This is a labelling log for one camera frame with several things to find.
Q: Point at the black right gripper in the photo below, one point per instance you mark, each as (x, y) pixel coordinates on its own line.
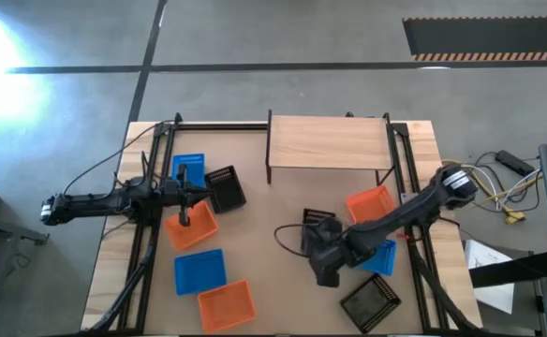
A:
(327, 269)

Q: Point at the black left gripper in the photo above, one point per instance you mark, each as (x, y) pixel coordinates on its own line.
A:
(182, 194)

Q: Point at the blue plastic basket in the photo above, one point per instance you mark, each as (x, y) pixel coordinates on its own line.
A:
(200, 272)
(386, 257)
(196, 164)

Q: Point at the black plastic basket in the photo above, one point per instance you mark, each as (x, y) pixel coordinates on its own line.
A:
(312, 215)
(226, 192)
(369, 303)

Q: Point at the orange plastic basket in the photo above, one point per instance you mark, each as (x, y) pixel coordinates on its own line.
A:
(201, 229)
(226, 306)
(369, 203)

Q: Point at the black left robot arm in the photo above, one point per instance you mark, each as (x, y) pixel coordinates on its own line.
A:
(86, 205)

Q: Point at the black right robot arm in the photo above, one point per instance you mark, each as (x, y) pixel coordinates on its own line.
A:
(395, 217)

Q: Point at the wooden shelf with black legs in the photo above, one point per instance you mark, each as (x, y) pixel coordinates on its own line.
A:
(329, 142)

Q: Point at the small red tag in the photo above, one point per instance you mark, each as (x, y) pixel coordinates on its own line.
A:
(403, 237)

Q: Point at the black floor tape line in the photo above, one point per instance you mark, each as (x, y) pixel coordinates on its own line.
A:
(148, 51)

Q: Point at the white paper sheet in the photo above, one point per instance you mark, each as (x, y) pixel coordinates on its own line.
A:
(496, 297)

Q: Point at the black power adapter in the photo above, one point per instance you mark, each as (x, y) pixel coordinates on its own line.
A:
(514, 163)

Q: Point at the black hazard-striped floor mat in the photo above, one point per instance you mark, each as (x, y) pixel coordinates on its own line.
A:
(489, 37)

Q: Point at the black aluminium table frame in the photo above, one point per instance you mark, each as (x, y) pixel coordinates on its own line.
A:
(403, 140)

